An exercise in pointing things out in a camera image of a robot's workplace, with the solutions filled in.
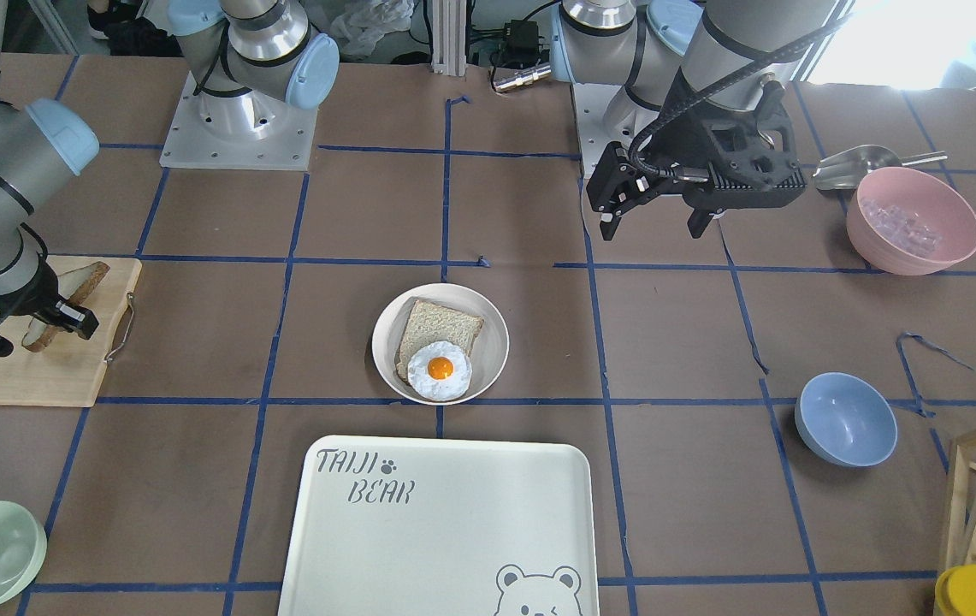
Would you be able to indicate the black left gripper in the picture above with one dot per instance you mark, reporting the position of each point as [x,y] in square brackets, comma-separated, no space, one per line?
[683,137]

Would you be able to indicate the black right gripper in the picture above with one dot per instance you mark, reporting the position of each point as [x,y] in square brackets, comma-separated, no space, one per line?
[20,293]

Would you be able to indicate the bread slice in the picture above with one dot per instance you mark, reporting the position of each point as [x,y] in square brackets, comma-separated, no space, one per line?
[429,323]
[74,286]

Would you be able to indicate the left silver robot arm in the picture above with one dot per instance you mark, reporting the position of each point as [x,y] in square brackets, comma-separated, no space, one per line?
[678,53]

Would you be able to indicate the cream round plate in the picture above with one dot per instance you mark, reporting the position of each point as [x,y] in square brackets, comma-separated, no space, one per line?
[489,353]

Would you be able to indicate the bread slice on plate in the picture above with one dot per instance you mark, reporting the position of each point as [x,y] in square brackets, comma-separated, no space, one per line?
[429,323]

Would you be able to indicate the wooden cutting board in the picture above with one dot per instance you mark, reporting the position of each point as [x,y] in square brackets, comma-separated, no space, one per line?
[69,372]

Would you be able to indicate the metal scoop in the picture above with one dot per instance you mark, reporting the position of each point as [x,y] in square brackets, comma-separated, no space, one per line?
[846,169]

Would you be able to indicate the pink bowl with ice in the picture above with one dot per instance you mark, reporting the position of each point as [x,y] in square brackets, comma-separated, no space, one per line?
[906,222]

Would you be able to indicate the fried egg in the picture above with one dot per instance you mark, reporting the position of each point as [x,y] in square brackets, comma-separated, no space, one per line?
[440,371]

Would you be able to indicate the blue bowl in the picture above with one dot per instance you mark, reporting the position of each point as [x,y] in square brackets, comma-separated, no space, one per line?
[845,421]

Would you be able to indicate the cream bear tray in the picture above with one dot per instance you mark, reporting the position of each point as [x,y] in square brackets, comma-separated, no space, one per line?
[431,526]

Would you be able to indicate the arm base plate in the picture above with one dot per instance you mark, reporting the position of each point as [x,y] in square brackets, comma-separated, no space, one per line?
[605,113]
[251,132]

